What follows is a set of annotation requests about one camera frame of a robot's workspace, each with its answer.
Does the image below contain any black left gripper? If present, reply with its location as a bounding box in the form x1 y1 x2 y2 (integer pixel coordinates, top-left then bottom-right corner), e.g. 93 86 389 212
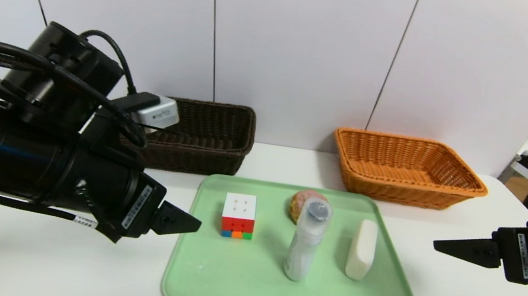
58 143 211 255

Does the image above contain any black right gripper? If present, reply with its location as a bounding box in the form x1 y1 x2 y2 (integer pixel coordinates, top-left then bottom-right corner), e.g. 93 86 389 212
429 208 528 285

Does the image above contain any colourful puzzle cube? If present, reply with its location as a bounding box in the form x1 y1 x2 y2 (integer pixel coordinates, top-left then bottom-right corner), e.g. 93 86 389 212
219 192 259 241

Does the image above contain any white soap bar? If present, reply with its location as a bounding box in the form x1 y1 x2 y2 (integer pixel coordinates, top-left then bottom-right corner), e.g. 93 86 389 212
343 217 381 282

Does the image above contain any pink topped round bun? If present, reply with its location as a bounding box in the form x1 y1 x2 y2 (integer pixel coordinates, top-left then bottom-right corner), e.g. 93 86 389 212
287 188 331 228

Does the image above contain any white plastic bottle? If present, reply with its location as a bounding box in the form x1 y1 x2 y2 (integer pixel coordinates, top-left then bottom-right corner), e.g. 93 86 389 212
282 194 335 285

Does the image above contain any dark brown wicker basket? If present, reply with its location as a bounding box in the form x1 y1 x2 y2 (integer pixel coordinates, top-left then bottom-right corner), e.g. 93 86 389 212
120 90 259 182

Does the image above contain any orange wicker basket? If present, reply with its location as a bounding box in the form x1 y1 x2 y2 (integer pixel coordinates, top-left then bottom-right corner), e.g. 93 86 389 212
325 126 494 217

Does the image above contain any light green plastic tray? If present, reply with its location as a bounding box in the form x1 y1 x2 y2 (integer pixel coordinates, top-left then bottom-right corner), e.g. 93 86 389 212
160 168 439 296

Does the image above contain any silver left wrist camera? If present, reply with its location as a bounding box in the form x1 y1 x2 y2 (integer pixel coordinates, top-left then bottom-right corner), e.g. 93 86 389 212
130 91 183 131

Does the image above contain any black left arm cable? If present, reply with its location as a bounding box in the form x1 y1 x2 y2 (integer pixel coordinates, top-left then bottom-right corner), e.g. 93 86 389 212
0 16 162 148

